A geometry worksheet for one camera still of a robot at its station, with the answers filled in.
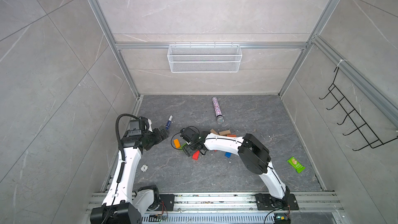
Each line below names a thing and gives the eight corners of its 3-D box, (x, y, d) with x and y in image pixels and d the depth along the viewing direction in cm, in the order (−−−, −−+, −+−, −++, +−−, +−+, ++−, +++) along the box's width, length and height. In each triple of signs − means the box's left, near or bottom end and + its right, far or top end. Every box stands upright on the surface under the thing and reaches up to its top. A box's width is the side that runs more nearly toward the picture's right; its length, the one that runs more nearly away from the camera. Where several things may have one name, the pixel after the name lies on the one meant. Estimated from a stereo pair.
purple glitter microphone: (217, 125, 105) (217, 122, 102) (212, 100, 119) (212, 96, 116) (223, 124, 105) (224, 121, 102) (217, 99, 120) (217, 96, 117)
